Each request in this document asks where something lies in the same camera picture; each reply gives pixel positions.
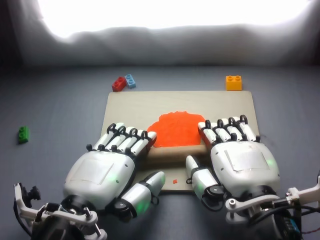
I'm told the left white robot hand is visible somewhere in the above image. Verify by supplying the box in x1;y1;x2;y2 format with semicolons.
62;121;167;224

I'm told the white backdrop sheet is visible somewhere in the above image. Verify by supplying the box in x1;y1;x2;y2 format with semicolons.
0;0;320;68

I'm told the blue toy brick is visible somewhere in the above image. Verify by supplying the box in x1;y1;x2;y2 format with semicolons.
124;74;137;89

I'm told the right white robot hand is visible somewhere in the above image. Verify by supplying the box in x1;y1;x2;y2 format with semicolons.
185;114;281;213

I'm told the orange toy brick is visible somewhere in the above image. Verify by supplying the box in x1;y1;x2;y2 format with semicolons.
225;75;244;92

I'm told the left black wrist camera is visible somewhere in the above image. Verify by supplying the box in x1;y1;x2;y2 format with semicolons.
13;182;42;208

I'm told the red toy brick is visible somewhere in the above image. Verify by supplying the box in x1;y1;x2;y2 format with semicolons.
111;76;127;92

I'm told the green toy brick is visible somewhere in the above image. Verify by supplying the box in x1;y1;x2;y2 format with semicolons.
18;125;30;145

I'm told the flattened orange clay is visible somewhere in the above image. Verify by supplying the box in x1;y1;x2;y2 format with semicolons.
146;111;205;148

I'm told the wooden rolling pin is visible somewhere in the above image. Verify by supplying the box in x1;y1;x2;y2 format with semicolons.
146;144;209;165

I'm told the light wooden board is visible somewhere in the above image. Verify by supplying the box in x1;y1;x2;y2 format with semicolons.
101;90;261;195

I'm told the grey table cloth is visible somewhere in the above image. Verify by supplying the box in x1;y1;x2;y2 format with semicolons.
0;65;320;240

